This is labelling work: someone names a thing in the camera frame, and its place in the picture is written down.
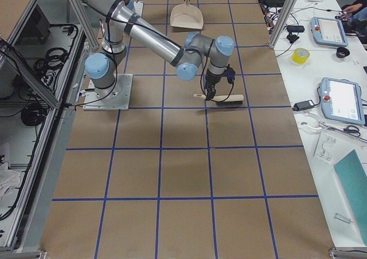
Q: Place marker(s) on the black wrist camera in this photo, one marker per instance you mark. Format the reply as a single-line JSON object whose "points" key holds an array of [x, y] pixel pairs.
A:
{"points": [[230, 74]]}

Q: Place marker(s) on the beige hand brush black bristles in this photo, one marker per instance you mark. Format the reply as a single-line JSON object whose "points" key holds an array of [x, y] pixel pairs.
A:
{"points": [[223, 100]]}

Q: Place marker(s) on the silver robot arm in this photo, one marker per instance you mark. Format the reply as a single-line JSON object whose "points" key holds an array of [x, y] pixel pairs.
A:
{"points": [[119, 19]]}

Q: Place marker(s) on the blue teach pendant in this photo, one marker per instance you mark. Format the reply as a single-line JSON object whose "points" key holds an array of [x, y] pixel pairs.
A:
{"points": [[327, 31], [341, 101]]}

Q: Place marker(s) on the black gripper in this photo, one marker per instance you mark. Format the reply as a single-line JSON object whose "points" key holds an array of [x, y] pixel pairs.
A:
{"points": [[211, 81]]}

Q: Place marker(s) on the teal board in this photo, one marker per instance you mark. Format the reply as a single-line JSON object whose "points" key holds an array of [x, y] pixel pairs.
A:
{"points": [[353, 180]]}

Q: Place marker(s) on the aluminium frame post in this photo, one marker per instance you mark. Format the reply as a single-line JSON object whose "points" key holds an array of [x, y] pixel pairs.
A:
{"points": [[281, 22]]}

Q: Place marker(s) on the black power adapter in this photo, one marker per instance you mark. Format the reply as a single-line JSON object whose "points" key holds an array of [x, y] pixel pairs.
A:
{"points": [[303, 105]]}

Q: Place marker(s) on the far blue teach pendant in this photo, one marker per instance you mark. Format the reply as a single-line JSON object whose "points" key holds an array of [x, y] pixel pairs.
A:
{"points": [[327, 31]]}

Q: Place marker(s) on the black scissors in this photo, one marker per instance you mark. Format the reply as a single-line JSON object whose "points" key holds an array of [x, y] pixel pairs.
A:
{"points": [[353, 130]]}

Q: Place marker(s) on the yellow tape roll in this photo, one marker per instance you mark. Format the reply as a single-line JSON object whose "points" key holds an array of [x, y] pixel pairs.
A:
{"points": [[300, 56]]}

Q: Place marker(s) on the near blue teach pendant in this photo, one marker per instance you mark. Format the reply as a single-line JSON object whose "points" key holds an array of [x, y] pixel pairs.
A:
{"points": [[341, 101]]}

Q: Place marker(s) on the beige plastic dustpan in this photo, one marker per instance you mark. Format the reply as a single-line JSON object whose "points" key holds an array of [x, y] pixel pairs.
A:
{"points": [[186, 16]]}

